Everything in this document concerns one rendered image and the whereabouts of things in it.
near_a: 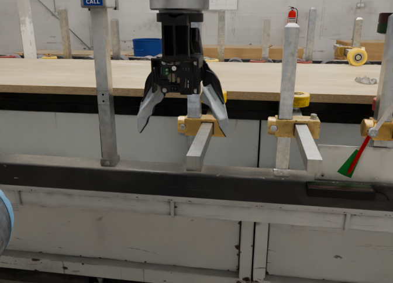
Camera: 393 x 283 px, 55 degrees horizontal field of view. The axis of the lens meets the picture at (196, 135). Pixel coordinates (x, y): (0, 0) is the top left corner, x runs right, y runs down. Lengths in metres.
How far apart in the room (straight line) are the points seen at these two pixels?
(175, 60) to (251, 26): 7.60
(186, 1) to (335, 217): 0.84
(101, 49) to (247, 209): 0.63
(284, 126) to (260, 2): 7.16
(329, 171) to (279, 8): 7.18
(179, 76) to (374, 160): 0.68
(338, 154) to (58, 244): 1.18
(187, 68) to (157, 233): 1.06
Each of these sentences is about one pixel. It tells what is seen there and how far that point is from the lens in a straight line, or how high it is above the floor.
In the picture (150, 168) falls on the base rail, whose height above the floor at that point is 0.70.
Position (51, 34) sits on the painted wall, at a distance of 9.17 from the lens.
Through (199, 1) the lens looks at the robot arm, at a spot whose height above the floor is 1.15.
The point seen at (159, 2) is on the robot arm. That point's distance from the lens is 0.57.
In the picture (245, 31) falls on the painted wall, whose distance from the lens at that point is 8.14.
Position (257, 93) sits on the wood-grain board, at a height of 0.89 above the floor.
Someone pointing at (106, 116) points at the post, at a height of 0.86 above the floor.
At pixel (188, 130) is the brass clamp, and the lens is 1.05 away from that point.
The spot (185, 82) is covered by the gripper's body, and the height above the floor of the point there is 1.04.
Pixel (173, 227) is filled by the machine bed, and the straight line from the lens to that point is 1.51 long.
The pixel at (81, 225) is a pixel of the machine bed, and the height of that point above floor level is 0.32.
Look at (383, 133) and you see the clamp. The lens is 1.09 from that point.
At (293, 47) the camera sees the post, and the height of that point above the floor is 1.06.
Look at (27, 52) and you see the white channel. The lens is 2.33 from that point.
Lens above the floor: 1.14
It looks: 18 degrees down
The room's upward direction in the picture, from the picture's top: straight up
